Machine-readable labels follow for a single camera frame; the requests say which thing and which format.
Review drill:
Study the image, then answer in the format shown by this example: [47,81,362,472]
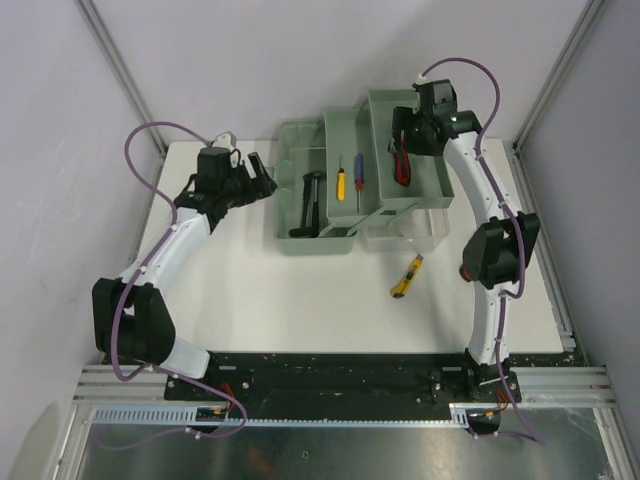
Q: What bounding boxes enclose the red and black pliers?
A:
[394,148,412,187]

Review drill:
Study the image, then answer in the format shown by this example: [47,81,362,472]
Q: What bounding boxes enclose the blue and red screwdriver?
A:
[354,153,364,213]

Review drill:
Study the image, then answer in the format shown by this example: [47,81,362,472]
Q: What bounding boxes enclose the small black claw hammer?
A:
[300,171,324,238]

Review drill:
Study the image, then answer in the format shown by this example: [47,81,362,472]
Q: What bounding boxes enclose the black T-handle wrench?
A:
[289,174,320,238]

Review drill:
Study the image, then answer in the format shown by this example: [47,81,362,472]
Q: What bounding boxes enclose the yellow handle screwdriver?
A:
[336,156,346,202]

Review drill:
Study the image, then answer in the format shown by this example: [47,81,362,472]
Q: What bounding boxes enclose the green plastic tool box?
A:
[274,89,454,256]

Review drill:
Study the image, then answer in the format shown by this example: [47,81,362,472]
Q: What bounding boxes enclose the yellow utility knife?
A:
[390,254,424,299]

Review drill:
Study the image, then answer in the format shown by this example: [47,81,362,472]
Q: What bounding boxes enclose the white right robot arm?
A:
[388,80,540,401]

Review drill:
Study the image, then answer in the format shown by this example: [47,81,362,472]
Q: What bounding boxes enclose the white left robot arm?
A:
[92,146,277,400]

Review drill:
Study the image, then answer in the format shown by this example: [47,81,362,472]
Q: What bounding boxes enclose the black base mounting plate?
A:
[164,353,522,422]

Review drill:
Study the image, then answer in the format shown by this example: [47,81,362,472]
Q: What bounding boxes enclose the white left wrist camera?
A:
[211,131,241,167]

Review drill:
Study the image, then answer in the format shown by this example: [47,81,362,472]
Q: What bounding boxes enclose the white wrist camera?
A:
[211,131,241,167]
[412,74,429,92]

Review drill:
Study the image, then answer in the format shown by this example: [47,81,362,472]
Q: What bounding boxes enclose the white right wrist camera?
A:
[412,74,429,92]

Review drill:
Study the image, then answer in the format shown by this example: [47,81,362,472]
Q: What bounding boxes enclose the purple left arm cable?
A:
[94,122,249,451]

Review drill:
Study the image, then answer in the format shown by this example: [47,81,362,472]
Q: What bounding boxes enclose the right aluminium frame post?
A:
[513,0,607,151]

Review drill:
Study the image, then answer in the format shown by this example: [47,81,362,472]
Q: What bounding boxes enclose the aluminium frame post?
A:
[513,0,607,151]
[73,0,168,154]

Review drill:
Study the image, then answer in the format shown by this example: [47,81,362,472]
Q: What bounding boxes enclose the left aluminium frame post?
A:
[73,0,168,154]

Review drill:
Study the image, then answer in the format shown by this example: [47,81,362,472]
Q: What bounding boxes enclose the grey slotted cable duct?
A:
[92,402,506,431]

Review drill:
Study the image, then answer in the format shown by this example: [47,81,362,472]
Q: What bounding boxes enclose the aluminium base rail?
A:
[72,365,617,408]

